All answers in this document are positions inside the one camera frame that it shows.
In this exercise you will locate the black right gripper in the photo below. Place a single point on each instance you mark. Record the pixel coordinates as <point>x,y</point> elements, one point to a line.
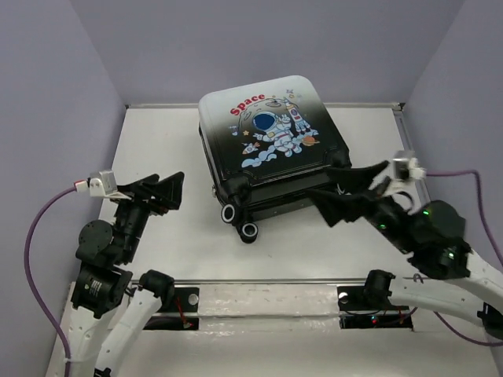
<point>330,204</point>

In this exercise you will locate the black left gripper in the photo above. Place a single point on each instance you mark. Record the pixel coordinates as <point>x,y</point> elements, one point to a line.
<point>169,190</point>

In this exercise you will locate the black hard-shell suitcase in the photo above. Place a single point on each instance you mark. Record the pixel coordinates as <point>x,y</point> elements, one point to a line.
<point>266,143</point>

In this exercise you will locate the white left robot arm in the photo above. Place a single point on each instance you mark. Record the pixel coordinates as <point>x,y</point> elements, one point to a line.
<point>104,248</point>

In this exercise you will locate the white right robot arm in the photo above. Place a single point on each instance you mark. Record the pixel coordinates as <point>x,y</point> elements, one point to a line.
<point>451,277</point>

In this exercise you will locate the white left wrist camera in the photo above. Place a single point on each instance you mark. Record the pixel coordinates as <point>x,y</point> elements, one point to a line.
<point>100,184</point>

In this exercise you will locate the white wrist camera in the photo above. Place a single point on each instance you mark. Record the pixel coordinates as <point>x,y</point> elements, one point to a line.
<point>406,172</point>
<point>100,184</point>

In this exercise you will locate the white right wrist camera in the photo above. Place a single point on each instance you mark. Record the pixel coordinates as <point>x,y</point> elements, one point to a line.
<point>406,172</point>

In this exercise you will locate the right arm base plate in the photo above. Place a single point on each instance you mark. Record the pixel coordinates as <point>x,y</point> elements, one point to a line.
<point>356,312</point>

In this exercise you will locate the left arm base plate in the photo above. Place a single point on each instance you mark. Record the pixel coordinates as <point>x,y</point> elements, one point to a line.
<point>180,314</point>

